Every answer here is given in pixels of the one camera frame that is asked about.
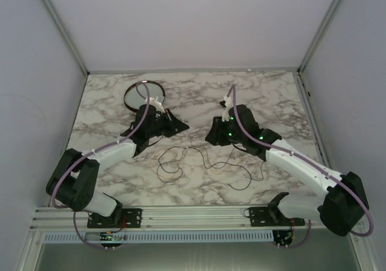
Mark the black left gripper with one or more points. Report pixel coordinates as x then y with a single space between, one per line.
175 125

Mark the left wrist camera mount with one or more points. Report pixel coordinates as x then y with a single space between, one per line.
156 103

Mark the right aluminium frame post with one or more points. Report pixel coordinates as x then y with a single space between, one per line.
319 35

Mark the aluminium frame rail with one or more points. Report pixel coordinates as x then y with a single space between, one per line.
310 110
173 70

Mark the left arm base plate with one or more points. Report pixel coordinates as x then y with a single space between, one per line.
122 218

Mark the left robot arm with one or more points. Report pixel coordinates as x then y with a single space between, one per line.
73 181

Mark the aluminium back frame rail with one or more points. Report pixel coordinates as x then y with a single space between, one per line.
173 70

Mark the left controller board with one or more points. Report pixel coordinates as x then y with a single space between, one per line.
112 240

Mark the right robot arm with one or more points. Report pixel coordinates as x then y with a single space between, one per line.
340 201

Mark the right aluminium frame rail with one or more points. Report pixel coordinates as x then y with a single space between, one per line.
310 110

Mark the front aluminium rail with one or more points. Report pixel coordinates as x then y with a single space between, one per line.
158 218

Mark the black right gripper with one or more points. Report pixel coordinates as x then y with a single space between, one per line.
215 136

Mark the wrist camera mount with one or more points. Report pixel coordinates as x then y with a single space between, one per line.
228 104
156 103

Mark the aluminium frame post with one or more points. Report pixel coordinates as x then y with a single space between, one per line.
319 35
66 36

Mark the left aluminium frame post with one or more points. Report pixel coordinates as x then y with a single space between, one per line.
66 36

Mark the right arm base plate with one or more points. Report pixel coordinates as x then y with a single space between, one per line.
263 216

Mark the round brown-rimmed white dish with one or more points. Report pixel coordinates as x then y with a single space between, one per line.
135 95

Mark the controller board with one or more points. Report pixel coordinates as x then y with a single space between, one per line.
284 238
112 240

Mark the right controller board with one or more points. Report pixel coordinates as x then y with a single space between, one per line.
284 238

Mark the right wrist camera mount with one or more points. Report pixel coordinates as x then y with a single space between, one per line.
228 104

